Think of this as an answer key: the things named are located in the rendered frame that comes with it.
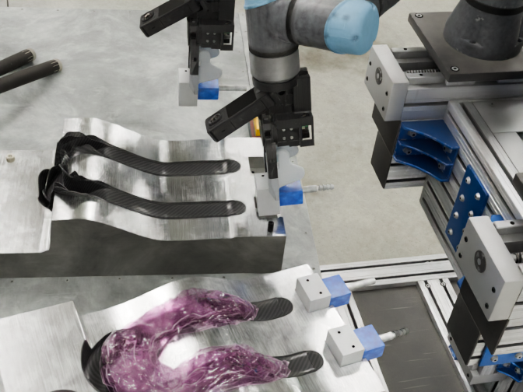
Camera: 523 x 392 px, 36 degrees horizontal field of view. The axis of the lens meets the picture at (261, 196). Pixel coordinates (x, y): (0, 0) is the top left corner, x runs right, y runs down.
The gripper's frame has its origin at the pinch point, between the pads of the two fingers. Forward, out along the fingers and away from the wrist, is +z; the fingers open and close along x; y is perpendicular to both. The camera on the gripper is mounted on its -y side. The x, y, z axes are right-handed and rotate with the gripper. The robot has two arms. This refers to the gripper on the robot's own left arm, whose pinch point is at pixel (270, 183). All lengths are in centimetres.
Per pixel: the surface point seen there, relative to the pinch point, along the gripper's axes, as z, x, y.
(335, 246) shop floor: 87, 88, 25
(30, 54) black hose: -3, 57, -46
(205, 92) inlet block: -4.8, 26.2, -9.2
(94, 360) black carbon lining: 7.3, -28.1, -28.6
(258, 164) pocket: 4.8, 13.9, -0.9
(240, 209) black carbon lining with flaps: 4.6, 0.2, -5.4
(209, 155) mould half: 2.0, 14.2, -9.6
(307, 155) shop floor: 80, 134, 24
